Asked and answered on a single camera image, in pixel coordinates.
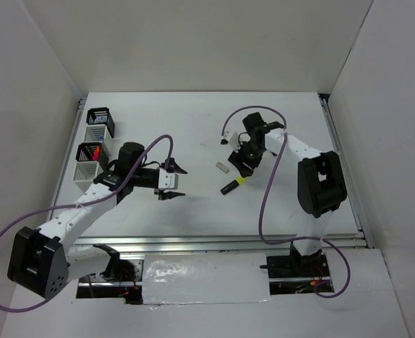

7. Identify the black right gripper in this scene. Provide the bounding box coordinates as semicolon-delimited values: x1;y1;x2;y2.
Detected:
228;139;265;179

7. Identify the yellow cap black highlighter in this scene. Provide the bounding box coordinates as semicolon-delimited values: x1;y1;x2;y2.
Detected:
220;177;246;195

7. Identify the pink cap black highlighter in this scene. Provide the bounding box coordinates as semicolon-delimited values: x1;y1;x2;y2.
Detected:
92;146;101;161

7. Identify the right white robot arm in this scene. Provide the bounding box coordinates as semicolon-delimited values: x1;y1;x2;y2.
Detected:
221;112;347;276

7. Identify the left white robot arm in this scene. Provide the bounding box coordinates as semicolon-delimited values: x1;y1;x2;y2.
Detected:
7;142;186;300

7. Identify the white eraser block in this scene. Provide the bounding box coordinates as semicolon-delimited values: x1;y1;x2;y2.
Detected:
216;162;230;174

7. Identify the near white mesh container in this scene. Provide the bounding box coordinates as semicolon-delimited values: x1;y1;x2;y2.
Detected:
72;161;103;192

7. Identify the white mesh container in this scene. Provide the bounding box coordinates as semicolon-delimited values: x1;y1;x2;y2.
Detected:
83;124;113;149
72;161;103;192

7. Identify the far white mesh container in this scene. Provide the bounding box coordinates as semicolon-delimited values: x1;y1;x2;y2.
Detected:
83;124;113;149

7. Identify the near black mesh container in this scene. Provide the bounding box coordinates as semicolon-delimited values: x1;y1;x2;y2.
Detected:
75;142;109;170

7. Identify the black mesh container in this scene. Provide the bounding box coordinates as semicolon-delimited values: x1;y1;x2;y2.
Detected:
75;142;109;170
86;107;115;138

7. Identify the far black mesh container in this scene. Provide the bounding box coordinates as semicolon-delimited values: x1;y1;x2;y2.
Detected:
86;107;115;138

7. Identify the white foil cover plate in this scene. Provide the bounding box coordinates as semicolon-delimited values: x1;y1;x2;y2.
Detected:
142;253;271;305

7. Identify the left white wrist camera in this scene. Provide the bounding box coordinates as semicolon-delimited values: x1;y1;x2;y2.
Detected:
158;168;179;190

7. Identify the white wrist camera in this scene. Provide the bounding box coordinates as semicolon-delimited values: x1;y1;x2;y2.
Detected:
220;131;241;152
158;168;179;190

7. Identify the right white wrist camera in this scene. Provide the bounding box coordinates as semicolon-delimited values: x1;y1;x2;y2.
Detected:
220;131;241;152

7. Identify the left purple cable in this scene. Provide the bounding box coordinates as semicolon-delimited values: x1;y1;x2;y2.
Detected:
0;134;175;313

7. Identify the purple cable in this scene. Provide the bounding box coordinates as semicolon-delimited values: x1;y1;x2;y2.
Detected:
221;104;351;299
0;134;175;313

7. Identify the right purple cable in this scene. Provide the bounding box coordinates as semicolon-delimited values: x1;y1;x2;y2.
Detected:
221;104;351;299

